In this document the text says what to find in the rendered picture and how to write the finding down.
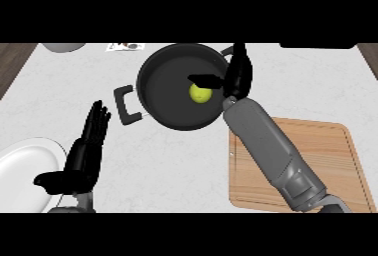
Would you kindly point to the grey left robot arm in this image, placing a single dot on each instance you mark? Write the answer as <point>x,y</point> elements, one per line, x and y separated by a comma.
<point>74,203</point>

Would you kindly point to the black pot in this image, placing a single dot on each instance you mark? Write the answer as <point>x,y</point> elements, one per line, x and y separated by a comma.
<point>171,86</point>

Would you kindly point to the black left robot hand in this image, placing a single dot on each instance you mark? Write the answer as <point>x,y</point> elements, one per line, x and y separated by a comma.
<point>86,156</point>

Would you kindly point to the small printed card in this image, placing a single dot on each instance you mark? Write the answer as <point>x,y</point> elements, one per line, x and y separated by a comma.
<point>125,46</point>

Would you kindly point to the white plate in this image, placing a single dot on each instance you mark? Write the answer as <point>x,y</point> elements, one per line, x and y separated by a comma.
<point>27,175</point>

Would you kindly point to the wooden cutting board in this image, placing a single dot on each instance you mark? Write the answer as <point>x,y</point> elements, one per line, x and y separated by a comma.
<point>325,160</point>

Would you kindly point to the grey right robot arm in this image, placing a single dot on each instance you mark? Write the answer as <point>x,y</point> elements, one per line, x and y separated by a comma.
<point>275,156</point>

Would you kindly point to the green pear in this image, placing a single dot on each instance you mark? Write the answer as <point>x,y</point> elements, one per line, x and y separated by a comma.
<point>201,95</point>

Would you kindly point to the white bowl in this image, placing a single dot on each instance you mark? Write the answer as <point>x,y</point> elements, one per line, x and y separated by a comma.
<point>60,47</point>

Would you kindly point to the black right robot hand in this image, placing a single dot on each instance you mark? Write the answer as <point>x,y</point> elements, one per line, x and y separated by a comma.
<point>239,75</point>

